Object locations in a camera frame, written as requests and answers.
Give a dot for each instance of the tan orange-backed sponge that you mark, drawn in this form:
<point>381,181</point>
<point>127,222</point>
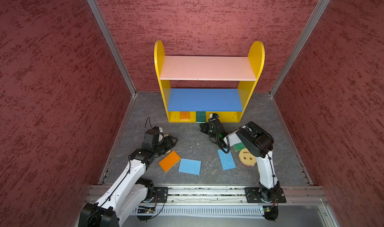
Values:
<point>185,116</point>

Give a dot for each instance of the round smiley face sponge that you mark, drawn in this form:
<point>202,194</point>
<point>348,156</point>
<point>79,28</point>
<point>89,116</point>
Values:
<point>246,158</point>

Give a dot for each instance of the light blue sponge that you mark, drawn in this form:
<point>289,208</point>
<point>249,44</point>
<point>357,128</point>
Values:
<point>189,166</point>
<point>227,160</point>

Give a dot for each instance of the bright green sponge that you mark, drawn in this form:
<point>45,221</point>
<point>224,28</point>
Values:
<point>239,146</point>

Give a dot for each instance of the yellow shelf with coloured boards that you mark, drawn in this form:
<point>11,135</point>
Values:
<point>229,104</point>

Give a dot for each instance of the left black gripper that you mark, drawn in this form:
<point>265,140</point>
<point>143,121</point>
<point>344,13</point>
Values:
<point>169,143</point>

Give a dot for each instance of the orange sponge on table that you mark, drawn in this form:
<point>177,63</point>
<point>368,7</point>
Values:
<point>169,161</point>

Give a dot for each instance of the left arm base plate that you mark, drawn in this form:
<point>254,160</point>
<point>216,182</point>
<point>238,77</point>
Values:
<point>157,195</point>

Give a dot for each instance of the dark green sponge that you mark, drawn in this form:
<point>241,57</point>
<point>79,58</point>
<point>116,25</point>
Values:
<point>200,117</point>

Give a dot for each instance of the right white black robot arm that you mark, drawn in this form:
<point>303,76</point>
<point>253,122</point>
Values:
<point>257,142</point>

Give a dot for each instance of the light blue sponge left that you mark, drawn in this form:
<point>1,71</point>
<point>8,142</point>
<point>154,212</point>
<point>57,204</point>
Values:
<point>189,166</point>

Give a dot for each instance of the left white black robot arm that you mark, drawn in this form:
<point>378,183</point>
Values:
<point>130,189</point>

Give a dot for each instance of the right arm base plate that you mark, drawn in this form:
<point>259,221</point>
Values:
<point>265,196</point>

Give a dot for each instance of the light blue sponge right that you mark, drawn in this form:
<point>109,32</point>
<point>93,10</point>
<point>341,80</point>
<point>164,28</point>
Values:
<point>227,160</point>

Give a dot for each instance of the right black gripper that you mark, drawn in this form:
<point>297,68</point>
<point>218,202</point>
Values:
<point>204,130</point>

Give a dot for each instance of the aluminium mounting rail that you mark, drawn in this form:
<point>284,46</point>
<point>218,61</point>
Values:
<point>235,195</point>

